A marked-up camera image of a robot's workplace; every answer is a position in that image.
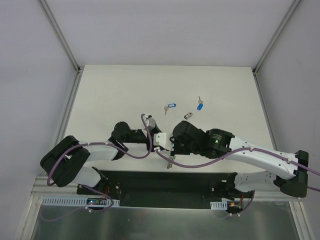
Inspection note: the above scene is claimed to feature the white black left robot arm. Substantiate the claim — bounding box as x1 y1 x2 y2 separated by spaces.
40 116 161 195

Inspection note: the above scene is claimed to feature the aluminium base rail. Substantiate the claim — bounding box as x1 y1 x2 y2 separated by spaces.
31 174 301 202

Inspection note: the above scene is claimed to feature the right controller board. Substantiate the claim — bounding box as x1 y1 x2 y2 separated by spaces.
209 200 244 211

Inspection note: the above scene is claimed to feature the silver key black tag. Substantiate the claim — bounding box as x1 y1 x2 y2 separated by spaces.
184 112 193 121

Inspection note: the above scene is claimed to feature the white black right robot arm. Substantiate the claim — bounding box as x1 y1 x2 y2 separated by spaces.
169 120 309 198

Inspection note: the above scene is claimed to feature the controller board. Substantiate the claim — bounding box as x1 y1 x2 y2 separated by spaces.
42 196 120 208
209 200 244 211

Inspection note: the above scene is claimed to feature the left controller board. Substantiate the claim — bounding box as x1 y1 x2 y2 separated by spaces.
42 196 120 208

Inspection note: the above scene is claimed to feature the silver key dark-blue tag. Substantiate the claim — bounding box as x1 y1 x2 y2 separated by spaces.
197 96 204 111

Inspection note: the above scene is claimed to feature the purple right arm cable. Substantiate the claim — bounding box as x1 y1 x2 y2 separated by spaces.
155 147 320 221

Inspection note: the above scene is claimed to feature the silver key blue tag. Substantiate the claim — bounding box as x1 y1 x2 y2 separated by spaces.
163 103 177 115

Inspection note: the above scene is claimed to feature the aluminium frame post left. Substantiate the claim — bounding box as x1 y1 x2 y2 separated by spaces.
37 0 83 74

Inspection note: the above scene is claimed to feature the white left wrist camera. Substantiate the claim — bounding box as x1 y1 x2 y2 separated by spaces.
141 113 156 131

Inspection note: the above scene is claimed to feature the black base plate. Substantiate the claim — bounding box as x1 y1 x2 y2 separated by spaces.
76 168 287 208

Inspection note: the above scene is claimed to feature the aluminium frame post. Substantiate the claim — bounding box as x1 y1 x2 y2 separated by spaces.
252 0 303 76
37 0 83 74

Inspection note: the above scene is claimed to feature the aluminium frame post right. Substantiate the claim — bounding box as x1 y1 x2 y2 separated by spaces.
252 0 303 76

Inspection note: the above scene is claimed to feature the metal key organizer ring disc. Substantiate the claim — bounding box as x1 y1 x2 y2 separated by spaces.
166 155 176 169

